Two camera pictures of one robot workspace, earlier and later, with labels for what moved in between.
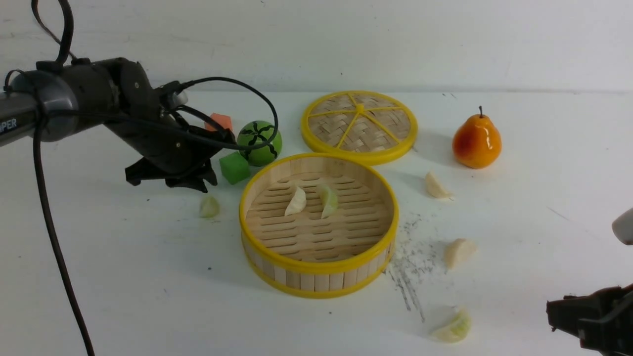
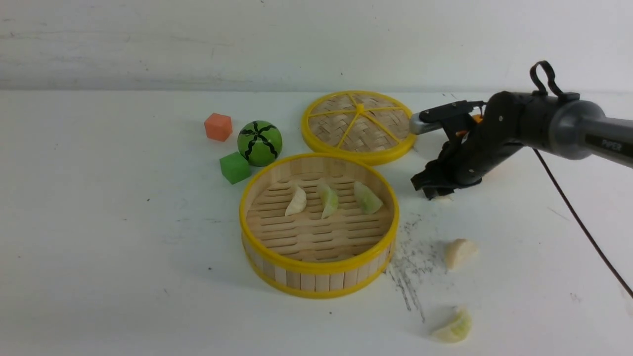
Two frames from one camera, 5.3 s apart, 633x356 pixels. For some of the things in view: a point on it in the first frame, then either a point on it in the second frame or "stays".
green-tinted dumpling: x=458 y=332 stays
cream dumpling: x=458 y=253 stays
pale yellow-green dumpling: x=330 y=201 stays
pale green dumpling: x=209 y=207 → x=368 y=202
